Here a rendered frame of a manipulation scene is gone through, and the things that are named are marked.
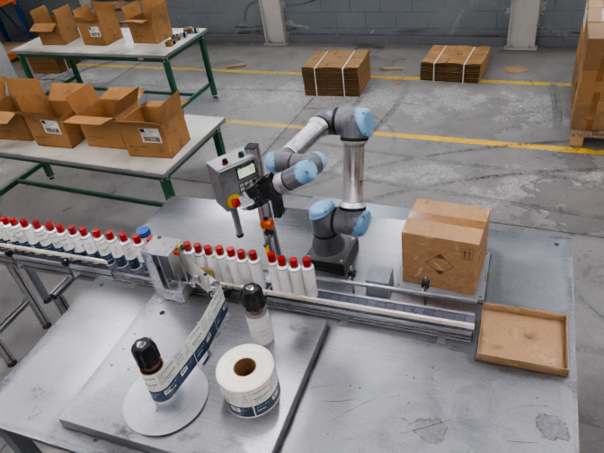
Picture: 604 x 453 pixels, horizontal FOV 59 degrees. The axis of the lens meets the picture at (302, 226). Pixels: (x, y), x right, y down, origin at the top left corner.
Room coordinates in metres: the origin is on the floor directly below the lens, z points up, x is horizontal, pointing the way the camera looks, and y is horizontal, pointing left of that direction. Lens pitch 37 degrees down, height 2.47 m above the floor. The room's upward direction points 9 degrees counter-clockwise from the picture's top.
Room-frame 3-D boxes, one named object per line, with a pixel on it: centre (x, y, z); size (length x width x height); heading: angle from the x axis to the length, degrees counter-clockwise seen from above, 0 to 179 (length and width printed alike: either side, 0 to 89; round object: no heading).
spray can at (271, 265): (1.69, 0.14, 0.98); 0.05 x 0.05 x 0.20
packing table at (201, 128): (3.91, 1.59, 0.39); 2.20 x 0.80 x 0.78; 61
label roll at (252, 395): (1.19, 0.27, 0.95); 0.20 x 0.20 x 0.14
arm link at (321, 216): (1.91, -0.11, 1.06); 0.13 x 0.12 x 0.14; 58
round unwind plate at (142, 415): (1.23, 0.58, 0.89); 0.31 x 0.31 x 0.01
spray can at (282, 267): (1.66, 0.10, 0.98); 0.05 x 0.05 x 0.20
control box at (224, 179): (1.82, 0.22, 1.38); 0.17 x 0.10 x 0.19; 120
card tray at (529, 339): (1.27, -0.74, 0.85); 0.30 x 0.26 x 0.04; 64
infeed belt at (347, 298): (1.69, 0.16, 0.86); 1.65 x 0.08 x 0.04; 64
